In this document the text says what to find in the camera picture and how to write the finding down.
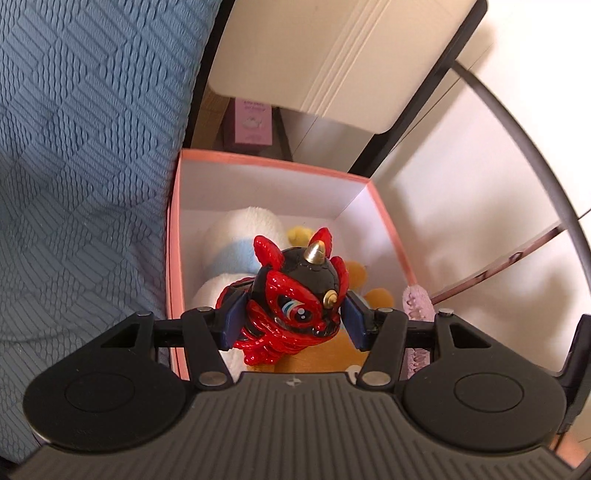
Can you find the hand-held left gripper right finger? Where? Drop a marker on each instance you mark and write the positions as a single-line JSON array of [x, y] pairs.
[[358, 318]]

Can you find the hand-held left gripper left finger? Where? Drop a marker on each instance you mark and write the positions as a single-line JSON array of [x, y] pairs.
[[236, 318]]

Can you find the red lion figurine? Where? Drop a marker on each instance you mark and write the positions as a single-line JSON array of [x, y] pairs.
[[286, 286]]

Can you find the pink plush toy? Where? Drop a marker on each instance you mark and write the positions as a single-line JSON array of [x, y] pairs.
[[418, 302]]

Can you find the white blue plush toy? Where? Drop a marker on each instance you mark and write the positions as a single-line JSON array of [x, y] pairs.
[[244, 226]]

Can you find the pink storage box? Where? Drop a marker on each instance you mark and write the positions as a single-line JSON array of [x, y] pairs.
[[277, 194]]

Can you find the small pink carton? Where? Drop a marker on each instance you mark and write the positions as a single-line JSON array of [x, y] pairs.
[[251, 124]]

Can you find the blue textured sofa cover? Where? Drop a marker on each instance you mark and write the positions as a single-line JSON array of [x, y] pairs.
[[92, 138]]

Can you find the black metal hoop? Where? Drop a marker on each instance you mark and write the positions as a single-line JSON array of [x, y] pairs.
[[531, 134]]

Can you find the white cabinet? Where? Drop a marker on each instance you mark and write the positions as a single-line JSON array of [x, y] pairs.
[[346, 55]]

